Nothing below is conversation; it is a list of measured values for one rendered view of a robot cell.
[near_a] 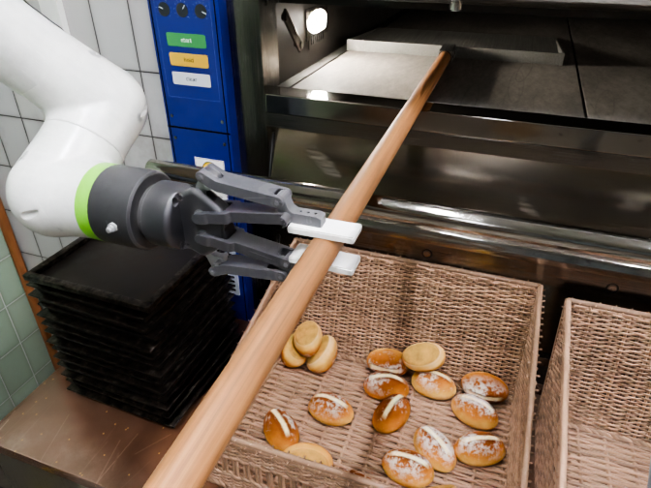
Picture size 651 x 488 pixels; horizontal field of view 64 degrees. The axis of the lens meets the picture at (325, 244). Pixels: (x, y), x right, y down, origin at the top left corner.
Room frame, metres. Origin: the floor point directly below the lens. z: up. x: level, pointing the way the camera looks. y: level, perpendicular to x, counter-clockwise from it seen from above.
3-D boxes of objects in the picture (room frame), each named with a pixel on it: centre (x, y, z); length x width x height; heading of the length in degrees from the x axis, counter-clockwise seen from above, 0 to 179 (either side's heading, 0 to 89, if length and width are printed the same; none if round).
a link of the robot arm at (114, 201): (0.54, 0.22, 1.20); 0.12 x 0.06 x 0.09; 160
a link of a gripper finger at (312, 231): (0.45, 0.00, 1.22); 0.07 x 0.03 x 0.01; 70
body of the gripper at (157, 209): (0.51, 0.15, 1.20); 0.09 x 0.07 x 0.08; 70
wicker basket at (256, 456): (0.73, -0.11, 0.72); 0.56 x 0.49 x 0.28; 70
